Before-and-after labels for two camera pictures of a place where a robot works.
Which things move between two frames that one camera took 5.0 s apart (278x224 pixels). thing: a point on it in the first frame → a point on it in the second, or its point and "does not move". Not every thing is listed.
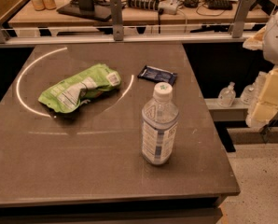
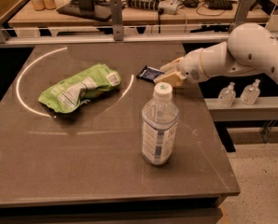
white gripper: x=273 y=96 → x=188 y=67
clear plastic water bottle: x=159 y=121 does not move
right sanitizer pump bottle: x=249 y=94 does not move
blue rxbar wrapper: x=158 y=76 does not move
